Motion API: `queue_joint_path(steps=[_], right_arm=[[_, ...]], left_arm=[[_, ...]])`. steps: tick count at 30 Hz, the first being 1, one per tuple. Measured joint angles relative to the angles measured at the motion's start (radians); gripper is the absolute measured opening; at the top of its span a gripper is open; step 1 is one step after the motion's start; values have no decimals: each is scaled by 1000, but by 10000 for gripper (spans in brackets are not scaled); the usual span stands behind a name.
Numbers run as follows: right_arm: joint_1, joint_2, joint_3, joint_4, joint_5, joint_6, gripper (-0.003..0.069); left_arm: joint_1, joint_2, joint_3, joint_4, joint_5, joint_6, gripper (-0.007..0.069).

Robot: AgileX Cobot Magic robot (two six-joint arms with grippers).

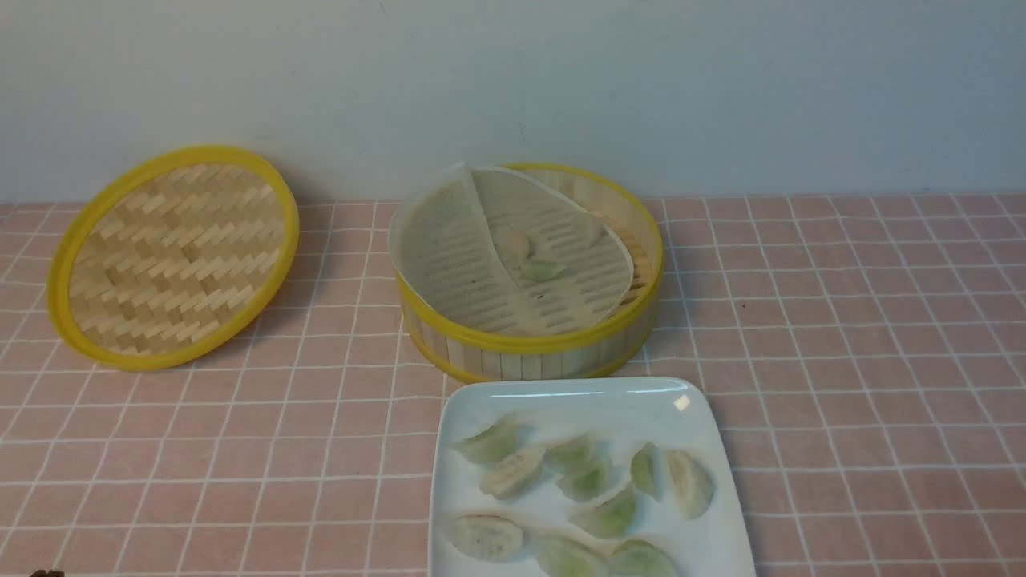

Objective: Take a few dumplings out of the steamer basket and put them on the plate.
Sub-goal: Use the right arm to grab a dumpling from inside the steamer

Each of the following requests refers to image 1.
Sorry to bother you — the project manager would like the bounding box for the green dumpling plate upper centre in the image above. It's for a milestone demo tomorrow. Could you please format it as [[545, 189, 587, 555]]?
[[543, 434, 594, 474]]

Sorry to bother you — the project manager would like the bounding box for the green dumpling plate bottom centre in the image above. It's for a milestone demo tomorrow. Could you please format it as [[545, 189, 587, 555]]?
[[532, 532, 611, 576]]

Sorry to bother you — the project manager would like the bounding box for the green dumpling plate bottom right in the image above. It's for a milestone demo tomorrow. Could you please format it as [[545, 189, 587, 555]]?
[[608, 539, 680, 576]]

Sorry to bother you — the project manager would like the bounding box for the white square plate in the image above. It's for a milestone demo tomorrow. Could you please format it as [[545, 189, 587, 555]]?
[[428, 377, 757, 576]]

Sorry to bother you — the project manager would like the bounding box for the pale dumpling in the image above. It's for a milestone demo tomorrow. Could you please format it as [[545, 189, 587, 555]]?
[[495, 229, 532, 262]]

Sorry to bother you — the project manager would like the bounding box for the green dumpling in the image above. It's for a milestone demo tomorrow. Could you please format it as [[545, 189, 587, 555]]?
[[519, 258, 567, 284]]

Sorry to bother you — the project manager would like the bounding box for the yellow rimmed bamboo steamer basket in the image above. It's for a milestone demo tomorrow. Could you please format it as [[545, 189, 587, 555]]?
[[388, 162, 664, 383]]

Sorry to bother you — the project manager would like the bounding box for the green dumpling plate lower centre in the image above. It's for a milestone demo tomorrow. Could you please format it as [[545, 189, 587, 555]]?
[[569, 483, 638, 539]]

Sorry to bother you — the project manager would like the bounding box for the white silicone steamer liner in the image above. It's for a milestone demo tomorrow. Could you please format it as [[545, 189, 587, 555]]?
[[389, 162, 634, 337]]

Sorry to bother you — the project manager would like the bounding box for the pale dumpling plate far right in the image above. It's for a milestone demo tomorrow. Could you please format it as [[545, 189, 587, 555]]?
[[664, 450, 715, 521]]

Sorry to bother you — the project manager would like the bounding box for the pale dumpling plate middle left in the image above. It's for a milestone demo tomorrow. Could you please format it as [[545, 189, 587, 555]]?
[[478, 446, 547, 501]]

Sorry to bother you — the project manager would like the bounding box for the small green dumpling plate right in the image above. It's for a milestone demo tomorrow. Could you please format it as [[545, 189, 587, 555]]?
[[629, 443, 659, 500]]

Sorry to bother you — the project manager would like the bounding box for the pale dumpling plate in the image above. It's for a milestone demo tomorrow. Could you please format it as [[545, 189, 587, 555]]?
[[446, 514, 527, 563], [664, 450, 715, 521], [478, 446, 547, 501]]

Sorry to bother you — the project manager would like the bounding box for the pale dumpling plate bottom left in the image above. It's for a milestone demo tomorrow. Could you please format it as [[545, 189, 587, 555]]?
[[446, 514, 527, 563]]

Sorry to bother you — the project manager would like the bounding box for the yellow rimmed bamboo steamer lid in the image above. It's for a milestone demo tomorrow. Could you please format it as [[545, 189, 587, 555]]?
[[46, 146, 301, 372]]

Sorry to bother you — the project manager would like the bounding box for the green dumpling plate top left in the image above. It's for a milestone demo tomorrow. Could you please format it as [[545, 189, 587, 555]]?
[[452, 418, 520, 465]]

